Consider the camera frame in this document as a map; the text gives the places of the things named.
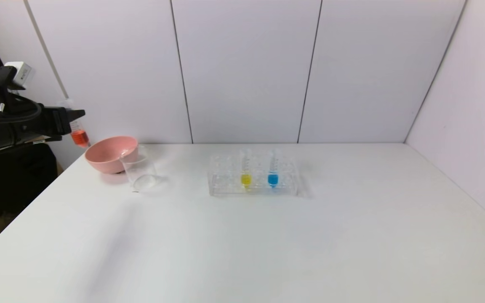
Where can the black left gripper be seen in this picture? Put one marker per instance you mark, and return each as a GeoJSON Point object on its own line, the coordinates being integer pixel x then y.
{"type": "Point", "coordinates": [62, 120]}

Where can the test tube with red pigment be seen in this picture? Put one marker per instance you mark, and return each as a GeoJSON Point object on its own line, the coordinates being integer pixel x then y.
{"type": "Point", "coordinates": [80, 136]}

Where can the clear acrylic tube rack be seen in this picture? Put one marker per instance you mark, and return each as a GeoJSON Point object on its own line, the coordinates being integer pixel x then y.
{"type": "Point", "coordinates": [225, 185]}

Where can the test tube with yellow pigment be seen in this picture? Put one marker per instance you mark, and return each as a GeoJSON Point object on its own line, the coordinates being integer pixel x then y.
{"type": "Point", "coordinates": [246, 179]}

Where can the test tube with blue pigment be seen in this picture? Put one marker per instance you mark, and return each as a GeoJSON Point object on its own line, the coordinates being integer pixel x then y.
{"type": "Point", "coordinates": [272, 179]}

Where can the pink plastic bowl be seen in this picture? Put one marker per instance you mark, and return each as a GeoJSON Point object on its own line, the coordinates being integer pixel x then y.
{"type": "Point", "coordinates": [107, 158]}

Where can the black bulky background object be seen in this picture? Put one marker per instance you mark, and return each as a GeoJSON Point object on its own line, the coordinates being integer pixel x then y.
{"type": "Point", "coordinates": [15, 181]}

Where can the clear glass beaker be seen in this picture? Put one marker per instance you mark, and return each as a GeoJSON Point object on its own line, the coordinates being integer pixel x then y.
{"type": "Point", "coordinates": [143, 179]}

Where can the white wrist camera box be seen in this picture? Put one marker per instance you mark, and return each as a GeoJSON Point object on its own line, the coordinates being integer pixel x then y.
{"type": "Point", "coordinates": [20, 72]}

